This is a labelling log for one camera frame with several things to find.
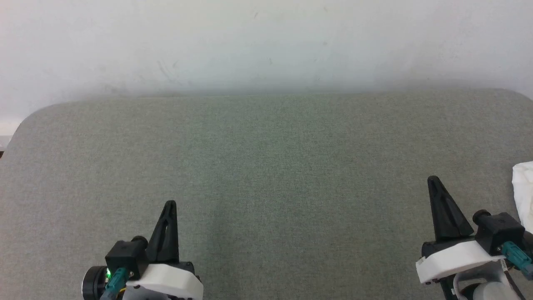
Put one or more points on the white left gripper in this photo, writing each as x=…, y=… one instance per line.
x=170, y=281

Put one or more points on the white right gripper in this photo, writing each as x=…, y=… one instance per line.
x=454, y=258

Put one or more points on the white garment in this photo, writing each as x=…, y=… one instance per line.
x=524, y=191

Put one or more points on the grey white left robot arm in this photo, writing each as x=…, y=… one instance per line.
x=95, y=283

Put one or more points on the grey fabric sofa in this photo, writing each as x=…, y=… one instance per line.
x=266, y=175

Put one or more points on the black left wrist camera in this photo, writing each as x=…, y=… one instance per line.
x=125, y=254

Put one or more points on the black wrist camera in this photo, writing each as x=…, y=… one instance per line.
x=125, y=254
x=497, y=231

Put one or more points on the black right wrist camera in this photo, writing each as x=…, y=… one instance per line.
x=497, y=231

